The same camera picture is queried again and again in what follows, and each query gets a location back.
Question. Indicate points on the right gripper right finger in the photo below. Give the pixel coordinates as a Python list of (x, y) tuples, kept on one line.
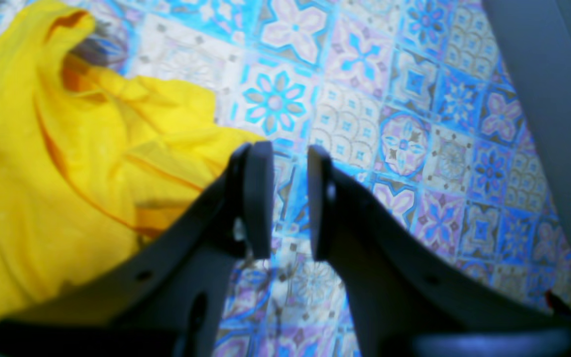
[(404, 300)]

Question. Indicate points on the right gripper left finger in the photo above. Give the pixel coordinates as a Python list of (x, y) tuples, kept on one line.
[(166, 301)]

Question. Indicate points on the yellow T-shirt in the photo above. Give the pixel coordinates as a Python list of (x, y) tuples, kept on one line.
[(90, 161)]

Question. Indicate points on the orange clamp right edge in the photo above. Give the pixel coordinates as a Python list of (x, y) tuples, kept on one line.
[(557, 305)]

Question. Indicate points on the patterned blue tile tablecloth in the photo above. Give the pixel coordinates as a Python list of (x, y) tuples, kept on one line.
[(410, 97)]

